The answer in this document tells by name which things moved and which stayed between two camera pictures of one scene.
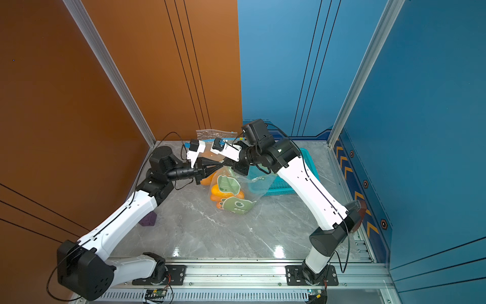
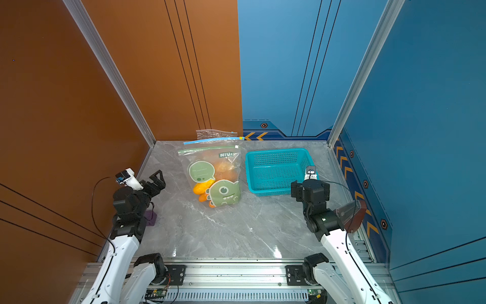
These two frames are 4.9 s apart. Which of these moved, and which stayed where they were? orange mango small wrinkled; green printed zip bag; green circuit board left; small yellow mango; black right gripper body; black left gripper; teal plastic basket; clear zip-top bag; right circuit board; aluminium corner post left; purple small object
Moved: black right gripper body; black left gripper; green printed zip bag; orange mango small wrinkled; small yellow mango
Stayed: purple small object; green circuit board left; aluminium corner post left; right circuit board; clear zip-top bag; teal plastic basket
